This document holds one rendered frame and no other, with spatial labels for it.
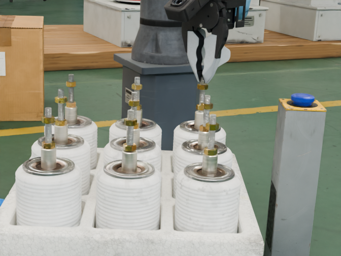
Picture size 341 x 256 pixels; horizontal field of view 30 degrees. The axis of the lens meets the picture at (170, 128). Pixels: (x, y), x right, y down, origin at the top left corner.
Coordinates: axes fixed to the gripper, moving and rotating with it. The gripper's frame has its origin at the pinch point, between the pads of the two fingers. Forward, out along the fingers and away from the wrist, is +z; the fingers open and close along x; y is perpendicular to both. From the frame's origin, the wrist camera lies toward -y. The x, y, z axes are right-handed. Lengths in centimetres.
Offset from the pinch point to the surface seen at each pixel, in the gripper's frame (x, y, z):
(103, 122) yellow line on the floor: 77, 49, 35
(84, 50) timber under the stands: 149, 104, 27
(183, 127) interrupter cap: 1.4, -2.4, 9.4
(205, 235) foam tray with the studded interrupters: -19.7, -21.9, 16.8
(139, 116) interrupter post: 7.7, -7.5, 7.7
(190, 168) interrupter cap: -13.0, -17.9, 9.5
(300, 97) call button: -16.2, 7.2, 1.9
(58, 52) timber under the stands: 152, 91, 27
